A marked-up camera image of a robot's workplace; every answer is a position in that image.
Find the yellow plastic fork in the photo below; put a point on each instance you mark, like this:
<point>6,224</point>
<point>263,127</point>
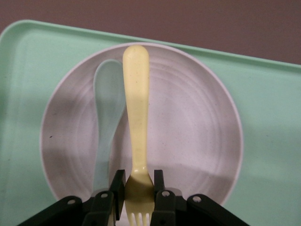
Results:
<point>136,99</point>

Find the light green rectangular tray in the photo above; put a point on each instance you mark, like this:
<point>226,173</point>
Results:
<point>265,117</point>

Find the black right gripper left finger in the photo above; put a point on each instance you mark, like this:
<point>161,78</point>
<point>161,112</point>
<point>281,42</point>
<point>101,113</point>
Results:
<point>103,207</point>

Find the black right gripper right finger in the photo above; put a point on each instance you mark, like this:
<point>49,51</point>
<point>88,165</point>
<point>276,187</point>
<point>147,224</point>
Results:
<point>169,209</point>

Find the white round plate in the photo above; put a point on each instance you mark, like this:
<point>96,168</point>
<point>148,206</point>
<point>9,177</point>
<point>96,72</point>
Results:
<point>188,122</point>

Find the brown table mat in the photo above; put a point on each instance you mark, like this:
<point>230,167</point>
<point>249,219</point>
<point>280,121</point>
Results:
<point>188,21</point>

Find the teal plastic spoon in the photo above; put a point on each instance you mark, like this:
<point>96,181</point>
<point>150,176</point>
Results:
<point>107,99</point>

